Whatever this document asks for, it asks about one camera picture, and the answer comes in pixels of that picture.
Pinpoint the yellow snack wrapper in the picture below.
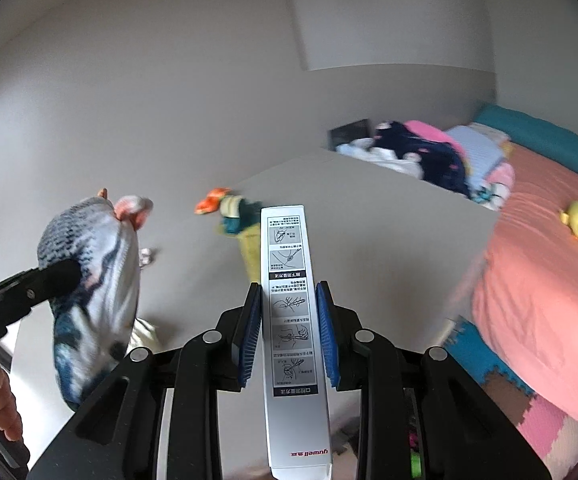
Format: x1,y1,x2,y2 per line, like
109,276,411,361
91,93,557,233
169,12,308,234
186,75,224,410
237,223,261,283

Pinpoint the pink bed sheet mattress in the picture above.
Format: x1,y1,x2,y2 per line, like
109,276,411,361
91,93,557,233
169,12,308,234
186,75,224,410
472,145,578,421

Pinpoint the white silver instruction box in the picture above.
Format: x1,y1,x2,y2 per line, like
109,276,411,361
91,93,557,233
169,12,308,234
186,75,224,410
261,205,332,480

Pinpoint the navy blue patterned garment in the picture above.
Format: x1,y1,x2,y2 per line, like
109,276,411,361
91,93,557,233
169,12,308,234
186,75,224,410
374,122,470,198

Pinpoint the colourful foam puzzle mat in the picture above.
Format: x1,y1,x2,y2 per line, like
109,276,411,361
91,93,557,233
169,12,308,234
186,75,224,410
443,318,578,479

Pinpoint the teal pillow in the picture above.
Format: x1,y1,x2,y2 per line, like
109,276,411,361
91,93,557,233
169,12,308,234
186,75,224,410
474,104,578,174

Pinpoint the light blue folded blanket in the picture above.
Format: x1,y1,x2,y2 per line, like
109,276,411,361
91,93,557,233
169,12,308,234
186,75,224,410
445,126,505,192

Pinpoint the pink folded clothing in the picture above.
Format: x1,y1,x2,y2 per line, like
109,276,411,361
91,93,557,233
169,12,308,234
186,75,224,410
404,120,467,160

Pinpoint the white crumpled cloth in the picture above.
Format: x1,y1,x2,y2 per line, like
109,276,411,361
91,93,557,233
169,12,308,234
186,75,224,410
335,138,423,180

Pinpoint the teal dinosaur hair clip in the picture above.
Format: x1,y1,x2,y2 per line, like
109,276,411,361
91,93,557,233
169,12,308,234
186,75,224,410
219,195,262,235

